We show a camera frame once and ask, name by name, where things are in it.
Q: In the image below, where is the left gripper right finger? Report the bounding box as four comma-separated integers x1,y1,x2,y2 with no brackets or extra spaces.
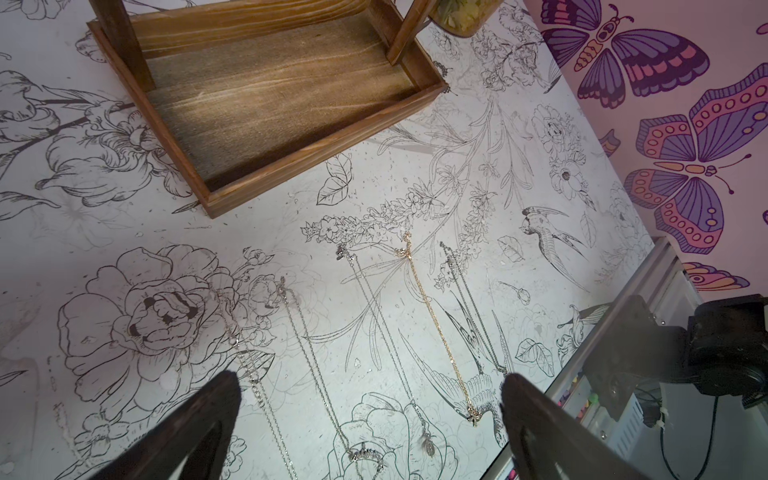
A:
500,374,645,480

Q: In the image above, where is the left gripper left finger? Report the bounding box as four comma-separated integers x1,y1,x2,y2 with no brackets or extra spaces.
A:
93,371,242,479

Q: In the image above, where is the gold disc chain necklace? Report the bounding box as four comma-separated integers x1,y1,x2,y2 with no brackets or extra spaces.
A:
395,232,482,427

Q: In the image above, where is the thin gold pendant necklace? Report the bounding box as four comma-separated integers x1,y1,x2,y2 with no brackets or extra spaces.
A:
221,299,298,480

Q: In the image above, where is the pearl bead necklace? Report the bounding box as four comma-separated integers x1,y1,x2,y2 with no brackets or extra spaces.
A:
274,278,385,469

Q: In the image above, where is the wooden jewelry display stand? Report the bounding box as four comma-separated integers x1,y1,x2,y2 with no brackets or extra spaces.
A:
89,1,447,218

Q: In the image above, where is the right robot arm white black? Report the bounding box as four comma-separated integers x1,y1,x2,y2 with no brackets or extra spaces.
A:
583,294,767,420

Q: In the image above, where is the glass vase with plants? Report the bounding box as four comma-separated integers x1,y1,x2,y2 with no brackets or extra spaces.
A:
429,0,503,38

